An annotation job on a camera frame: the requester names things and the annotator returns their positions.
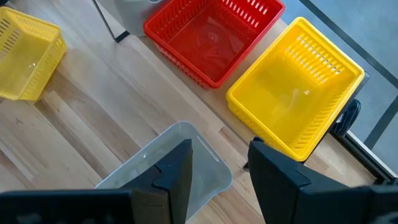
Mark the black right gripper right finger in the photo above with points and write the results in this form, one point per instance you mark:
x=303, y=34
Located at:
x=280, y=193

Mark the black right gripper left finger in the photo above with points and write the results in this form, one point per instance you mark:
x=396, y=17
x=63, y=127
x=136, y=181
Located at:
x=168, y=193

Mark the grey plastic storage bin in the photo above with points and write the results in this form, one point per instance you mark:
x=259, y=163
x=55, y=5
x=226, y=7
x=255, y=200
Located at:
x=208, y=174

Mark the yellow slotted plastic basket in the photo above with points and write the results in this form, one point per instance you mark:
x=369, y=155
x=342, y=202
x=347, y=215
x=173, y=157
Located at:
x=280, y=93
x=18, y=68

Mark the red slotted plastic basket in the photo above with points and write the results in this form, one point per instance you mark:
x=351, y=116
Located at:
x=208, y=43
x=174, y=60

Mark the black aluminium table frame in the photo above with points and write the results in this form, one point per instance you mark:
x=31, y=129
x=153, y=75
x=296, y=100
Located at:
x=367, y=155

